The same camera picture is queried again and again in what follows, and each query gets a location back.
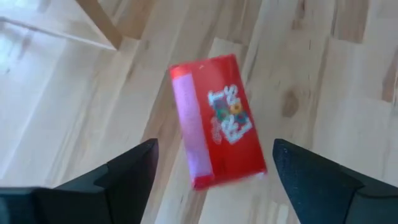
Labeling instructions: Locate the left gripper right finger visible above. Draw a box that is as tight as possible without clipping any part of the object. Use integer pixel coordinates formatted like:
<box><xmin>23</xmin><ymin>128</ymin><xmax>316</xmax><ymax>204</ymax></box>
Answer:
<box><xmin>272</xmin><ymin>138</ymin><xmax>398</xmax><ymax>224</ymax></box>

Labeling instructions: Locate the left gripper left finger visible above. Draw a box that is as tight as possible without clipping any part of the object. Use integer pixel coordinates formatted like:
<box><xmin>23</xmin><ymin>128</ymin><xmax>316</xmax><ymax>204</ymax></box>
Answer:
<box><xmin>0</xmin><ymin>138</ymin><xmax>160</xmax><ymax>224</ymax></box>

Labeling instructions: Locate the Froot Loops cereal box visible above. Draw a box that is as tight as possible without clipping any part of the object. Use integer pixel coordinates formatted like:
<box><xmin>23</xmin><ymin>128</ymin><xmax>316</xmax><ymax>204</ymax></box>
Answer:
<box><xmin>169</xmin><ymin>53</ymin><xmax>269</xmax><ymax>191</ymax></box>

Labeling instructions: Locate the wooden slatted shelf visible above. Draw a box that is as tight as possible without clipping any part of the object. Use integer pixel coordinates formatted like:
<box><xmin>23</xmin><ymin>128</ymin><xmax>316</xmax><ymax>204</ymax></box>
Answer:
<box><xmin>74</xmin><ymin>0</ymin><xmax>123</xmax><ymax>50</ymax></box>

